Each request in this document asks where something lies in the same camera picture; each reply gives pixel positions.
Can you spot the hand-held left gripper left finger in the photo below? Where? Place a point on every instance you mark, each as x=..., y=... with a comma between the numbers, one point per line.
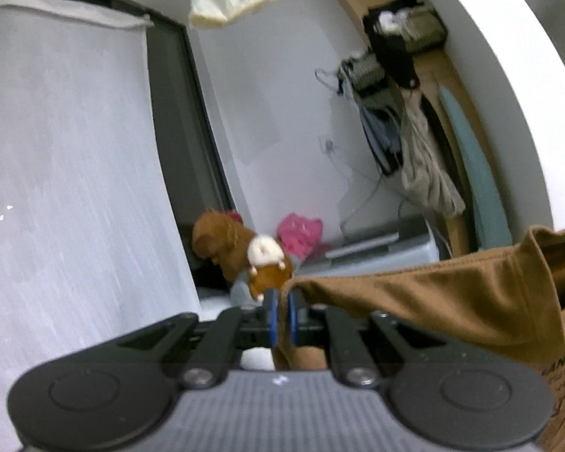
x=273, y=320

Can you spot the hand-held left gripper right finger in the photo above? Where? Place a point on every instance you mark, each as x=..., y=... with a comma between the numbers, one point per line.
x=292, y=320

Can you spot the brown printed t-shirt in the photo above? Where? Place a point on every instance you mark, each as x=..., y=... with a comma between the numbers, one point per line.
x=428, y=301

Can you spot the brown white hamster plush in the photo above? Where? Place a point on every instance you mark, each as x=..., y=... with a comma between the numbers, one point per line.
x=266, y=263

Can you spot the pink plush toy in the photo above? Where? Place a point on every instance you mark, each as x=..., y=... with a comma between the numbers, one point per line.
x=301, y=235

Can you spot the brown curly dog plush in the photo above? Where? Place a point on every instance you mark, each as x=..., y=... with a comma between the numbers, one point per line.
x=221, y=240

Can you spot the beige knit hanging garment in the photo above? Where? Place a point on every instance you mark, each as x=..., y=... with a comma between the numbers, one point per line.
x=423, y=165

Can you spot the grey blue hanging garment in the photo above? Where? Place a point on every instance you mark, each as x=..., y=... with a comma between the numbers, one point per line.
x=376, y=122

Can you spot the teal board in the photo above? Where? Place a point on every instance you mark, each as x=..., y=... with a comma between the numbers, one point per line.
x=480, y=174

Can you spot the white curtain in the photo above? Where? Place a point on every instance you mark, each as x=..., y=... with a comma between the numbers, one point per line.
x=66, y=174

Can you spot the black hanging garment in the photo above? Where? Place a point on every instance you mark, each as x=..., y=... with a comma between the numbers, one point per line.
x=395, y=47

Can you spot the black window frame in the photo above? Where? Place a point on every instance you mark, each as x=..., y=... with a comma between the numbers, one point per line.
x=188, y=127

